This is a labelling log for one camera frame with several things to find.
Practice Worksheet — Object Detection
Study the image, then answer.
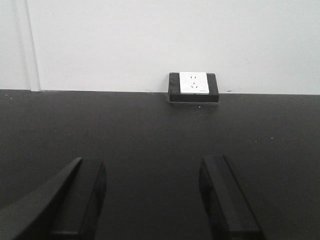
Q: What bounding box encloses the black white power socket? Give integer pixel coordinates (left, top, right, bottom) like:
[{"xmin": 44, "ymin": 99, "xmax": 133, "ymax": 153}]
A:
[{"xmin": 168, "ymin": 72, "xmax": 220, "ymax": 104}]

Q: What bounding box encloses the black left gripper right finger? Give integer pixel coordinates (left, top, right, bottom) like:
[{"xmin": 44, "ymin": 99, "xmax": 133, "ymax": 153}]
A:
[{"xmin": 199, "ymin": 155, "xmax": 265, "ymax": 240}]

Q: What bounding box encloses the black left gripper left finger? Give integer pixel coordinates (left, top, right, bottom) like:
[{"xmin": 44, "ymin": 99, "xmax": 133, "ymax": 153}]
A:
[{"xmin": 0, "ymin": 157, "xmax": 107, "ymax": 240}]

